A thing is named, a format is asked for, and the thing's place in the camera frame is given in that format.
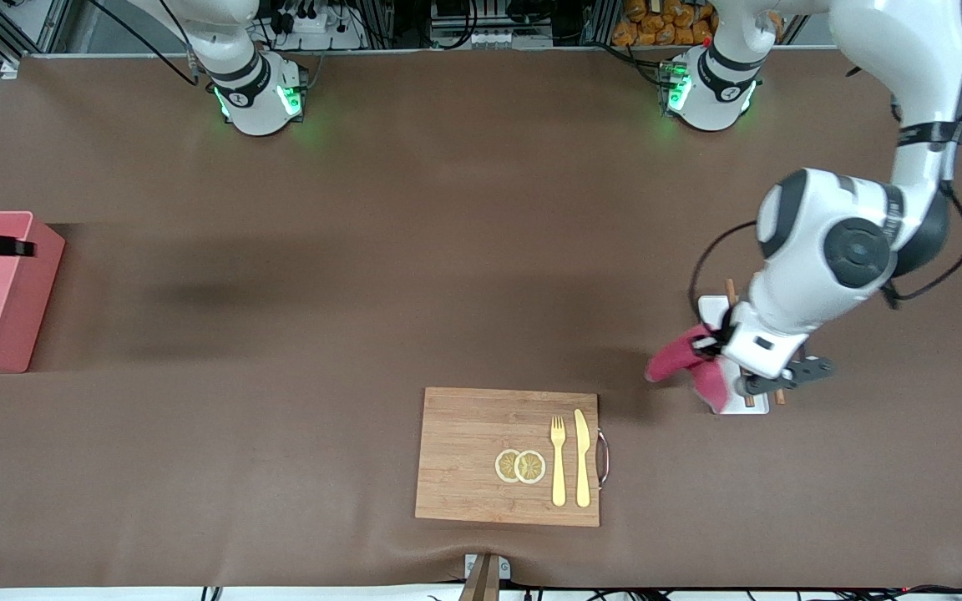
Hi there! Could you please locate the red microfibre cloth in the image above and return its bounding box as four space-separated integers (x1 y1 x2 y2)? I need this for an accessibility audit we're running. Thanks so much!
645 326 732 414

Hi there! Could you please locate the white rectangular tray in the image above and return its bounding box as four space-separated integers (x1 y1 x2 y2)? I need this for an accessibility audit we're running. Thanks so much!
697 295 772 416

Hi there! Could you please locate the yellow knife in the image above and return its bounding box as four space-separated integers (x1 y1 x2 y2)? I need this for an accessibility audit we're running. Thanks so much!
574 408 592 508

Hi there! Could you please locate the yellow fork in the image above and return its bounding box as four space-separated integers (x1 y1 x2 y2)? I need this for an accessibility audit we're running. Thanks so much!
549 416 568 508

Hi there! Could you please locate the wooden cutting board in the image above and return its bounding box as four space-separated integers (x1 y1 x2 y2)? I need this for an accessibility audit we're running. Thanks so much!
414 386 611 528

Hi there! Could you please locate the orange packaged goods pile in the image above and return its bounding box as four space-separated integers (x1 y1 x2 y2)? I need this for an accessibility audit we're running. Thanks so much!
612 0 720 48

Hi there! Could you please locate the brown mounting bar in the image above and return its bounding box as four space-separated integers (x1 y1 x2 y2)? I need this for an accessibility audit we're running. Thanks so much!
458 555 500 601

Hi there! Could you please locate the white socket strip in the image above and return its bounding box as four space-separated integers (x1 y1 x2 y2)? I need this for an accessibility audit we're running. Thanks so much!
468 29 554 49

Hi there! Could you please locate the white power strip with plugs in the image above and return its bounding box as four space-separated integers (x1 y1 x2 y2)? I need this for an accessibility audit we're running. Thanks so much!
275 0 367 51

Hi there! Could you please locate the metal table edge bracket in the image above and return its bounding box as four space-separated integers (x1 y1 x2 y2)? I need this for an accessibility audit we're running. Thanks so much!
464 553 511 581

